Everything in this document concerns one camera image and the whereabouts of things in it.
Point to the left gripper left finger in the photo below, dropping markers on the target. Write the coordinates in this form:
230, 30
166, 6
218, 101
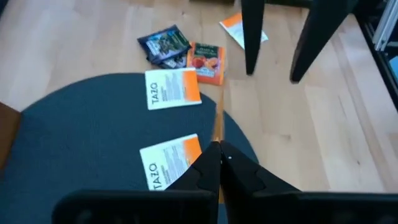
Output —
202, 174

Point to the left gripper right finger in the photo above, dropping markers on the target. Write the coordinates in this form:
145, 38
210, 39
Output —
245, 177

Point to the wooden tea organizer box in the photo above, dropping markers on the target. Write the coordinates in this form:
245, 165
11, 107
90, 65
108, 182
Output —
7, 133

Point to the white orange Tazo packet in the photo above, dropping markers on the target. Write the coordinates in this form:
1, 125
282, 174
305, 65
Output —
233, 26
168, 158
172, 88

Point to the orange peach tea packet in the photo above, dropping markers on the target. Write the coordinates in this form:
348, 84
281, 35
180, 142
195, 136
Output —
206, 63

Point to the round dark woven placemat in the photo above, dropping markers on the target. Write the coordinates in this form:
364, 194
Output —
77, 140

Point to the silver aluminium extrusion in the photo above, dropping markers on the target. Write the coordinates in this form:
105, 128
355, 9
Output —
387, 25

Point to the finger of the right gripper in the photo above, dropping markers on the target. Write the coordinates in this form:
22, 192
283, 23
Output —
252, 31
317, 31

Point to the dark purple tea packet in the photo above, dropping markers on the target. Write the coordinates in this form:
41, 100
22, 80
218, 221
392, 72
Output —
164, 43
172, 64

